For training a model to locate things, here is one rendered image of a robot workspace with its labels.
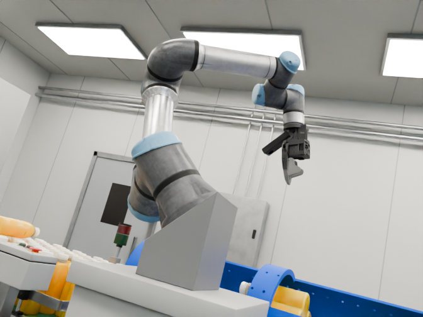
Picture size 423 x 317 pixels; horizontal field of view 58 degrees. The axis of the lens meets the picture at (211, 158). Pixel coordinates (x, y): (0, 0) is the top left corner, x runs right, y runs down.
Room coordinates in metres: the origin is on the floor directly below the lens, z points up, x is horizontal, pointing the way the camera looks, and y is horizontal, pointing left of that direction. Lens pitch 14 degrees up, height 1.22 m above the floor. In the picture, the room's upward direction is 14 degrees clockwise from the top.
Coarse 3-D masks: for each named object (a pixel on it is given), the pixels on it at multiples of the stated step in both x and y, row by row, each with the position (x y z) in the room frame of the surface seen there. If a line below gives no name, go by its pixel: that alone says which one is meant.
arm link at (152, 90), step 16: (144, 80) 1.14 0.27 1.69; (160, 80) 1.09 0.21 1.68; (176, 80) 1.10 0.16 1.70; (144, 96) 1.12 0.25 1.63; (160, 96) 1.09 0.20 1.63; (176, 96) 1.12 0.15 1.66; (160, 112) 1.06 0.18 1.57; (144, 128) 1.06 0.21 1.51; (160, 128) 1.04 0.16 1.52; (128, 208) 1.02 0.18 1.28; (144, 208) 0.95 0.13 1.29
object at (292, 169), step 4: (288, 160) 1.29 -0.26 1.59; (292, 160) 1.28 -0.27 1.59; (288, 164) 1.29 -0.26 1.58; (292, 164) 1.28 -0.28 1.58; (288, 168) 1.28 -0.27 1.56; (292, 168) 1.28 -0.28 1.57; (296, 168) 1.27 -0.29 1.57; (284, 172) 1.29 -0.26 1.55; (288, 172) 1.28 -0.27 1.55; (292, 172) 1.28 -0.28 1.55; (296, 172) 1.27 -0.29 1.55; (284, 176) 1.30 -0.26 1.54; (288, 176) 1.29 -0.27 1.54; (288, 180) 1.29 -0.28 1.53; (288, 184) 1.30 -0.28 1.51
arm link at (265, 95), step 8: (256, 88) 1.25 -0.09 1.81; (264, 88) 1.23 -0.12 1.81; (272, 88) 1.21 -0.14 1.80; (256, 96) 1.25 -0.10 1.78; (264, 96) 1.24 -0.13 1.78; (272, 96) 1.23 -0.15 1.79; (280, 96) 1.24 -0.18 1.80; (264, 104) 1.26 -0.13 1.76; (272, 104) 1.27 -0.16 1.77; (280, 104) 1.27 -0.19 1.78
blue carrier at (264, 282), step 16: (144, 240) 1.28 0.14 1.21; (224, 272) 1.34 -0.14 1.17; (240, 272) 1.30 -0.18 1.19; (256, 272) 1.26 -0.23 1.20; (272, 272) 1.07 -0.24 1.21; (288, 272) 1.11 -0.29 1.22; (224, 288) 1.36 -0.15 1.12; (256, 288) 1.04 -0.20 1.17; (272, 288) 1.03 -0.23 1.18; (304, 288) 1.19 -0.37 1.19; (320, 288) 1.15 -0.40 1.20; (320, 304) 1.19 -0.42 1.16; (336, 304) 1.16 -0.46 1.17; (352, 304) 1.13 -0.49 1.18; (368, 304) 1.10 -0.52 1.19; (384, 304) 1.07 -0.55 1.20
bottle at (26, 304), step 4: (44, 292) 1.36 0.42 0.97; (24, 300) 1.33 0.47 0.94; (28, 300) 1.33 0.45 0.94; (24, 304) 1.33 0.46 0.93; (28, 304) 1.33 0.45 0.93; (32, 304) 1.33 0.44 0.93; (36, 304) 1.34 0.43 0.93; (40, 304) 1.36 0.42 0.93; (20, 308) 1.33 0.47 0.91; (24, 308) 1.33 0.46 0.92; (28, 308) 1.33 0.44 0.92; (32, 308) 1.33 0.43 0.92; (36, 308) 1.34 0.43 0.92; (24, 312) 1.33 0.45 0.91; (28, 312) 1.33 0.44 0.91; (32, 312) 1.34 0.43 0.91; (36, 312) 1.35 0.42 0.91
